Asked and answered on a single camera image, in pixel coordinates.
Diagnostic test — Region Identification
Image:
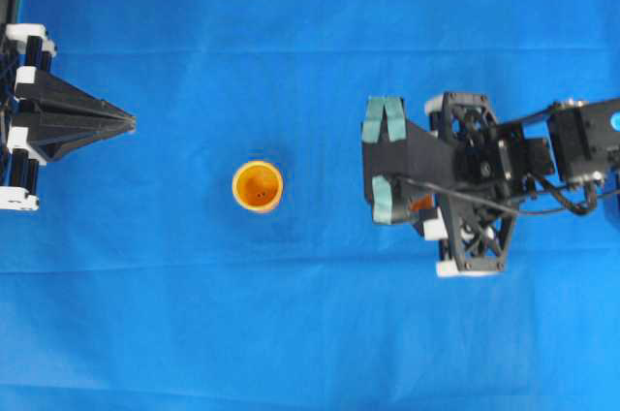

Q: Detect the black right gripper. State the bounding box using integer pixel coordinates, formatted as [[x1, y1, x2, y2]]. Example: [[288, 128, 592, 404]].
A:
[[361, 92, 555, 278]]

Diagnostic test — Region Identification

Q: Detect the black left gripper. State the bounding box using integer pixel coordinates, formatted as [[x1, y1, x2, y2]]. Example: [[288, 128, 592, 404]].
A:
[[1, 23, 136, 211]]

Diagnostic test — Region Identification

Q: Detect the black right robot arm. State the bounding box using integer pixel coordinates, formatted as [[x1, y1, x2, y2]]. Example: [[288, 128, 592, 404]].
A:
[[361, 92, 619, 277]]

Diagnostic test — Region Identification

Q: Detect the blue table cloth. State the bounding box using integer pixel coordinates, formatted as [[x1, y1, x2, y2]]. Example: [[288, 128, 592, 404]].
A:
[[1, 0, 619, 410]]

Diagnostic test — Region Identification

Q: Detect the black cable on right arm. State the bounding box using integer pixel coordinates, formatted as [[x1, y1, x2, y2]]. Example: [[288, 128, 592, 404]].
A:
[[394, 173, 620, 218]]

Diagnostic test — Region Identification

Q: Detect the yellow plastic cup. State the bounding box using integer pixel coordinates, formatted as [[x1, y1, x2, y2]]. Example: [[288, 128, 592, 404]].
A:
[[232, 160, 284, 214]]

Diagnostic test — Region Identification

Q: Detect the orange block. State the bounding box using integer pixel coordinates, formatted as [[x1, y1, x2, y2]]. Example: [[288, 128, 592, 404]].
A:
[[409, 194, 435, 213]]

